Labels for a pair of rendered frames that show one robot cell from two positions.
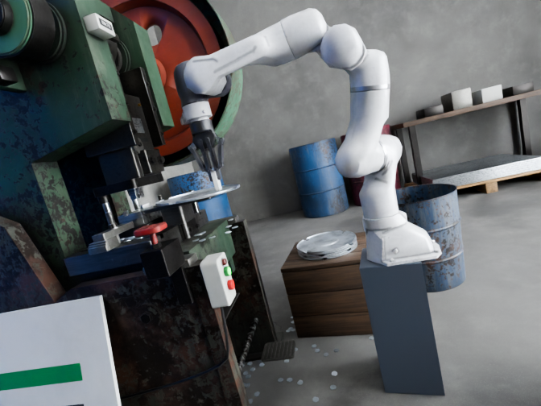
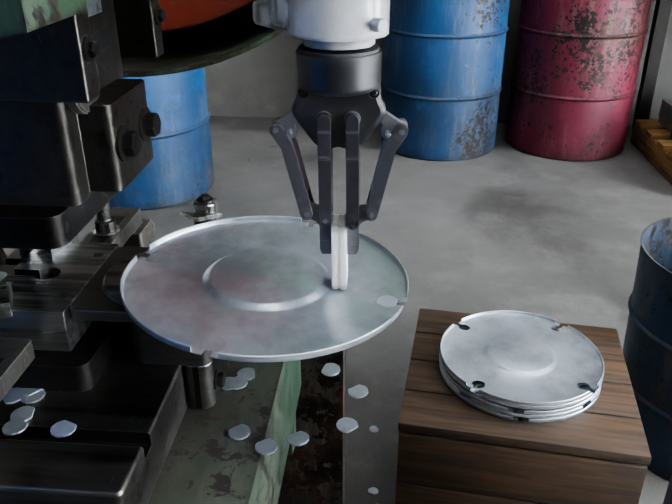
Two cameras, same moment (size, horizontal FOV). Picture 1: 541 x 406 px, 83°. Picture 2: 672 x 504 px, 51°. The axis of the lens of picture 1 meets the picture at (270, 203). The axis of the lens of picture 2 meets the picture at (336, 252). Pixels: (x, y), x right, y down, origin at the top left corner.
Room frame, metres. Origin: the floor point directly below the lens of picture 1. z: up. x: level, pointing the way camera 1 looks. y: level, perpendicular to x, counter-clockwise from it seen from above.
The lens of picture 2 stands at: (0.43, 0.23, 1.14)
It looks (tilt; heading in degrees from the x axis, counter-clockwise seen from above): 27 degrees down; 354
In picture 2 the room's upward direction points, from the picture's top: straight up
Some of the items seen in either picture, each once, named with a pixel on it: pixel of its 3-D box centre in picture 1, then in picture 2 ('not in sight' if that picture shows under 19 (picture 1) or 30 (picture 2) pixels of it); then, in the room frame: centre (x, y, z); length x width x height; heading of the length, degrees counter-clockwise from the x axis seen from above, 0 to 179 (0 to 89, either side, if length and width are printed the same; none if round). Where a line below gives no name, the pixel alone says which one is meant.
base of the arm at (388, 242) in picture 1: (398, 233); not in sight; (0.95, -0.38, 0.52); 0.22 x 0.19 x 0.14; 68
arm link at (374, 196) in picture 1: (380, 173); not in sight; (0.99, -0.37, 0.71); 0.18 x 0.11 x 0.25; 123
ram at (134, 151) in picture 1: (128, 136); (38, 19); (1.11, 0.42, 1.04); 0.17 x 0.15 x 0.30; 79
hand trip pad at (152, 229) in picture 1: (154, 240); not in sight; (0.75, 0.30, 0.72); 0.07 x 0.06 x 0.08; 79
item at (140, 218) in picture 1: (142, 215); (55, 291); (1.11, 0.46, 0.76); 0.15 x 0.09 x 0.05; 169
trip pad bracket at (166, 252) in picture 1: (170, 276); not in sight; (0.77, 0.30, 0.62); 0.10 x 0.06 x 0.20; 169
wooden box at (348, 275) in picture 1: (335, 281); (507, 443); (1.45, -0.22, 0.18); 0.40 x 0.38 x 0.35; 72
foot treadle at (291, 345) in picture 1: (220, 362); not in sight; (1.09, 0.33, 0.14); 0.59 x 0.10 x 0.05; 79
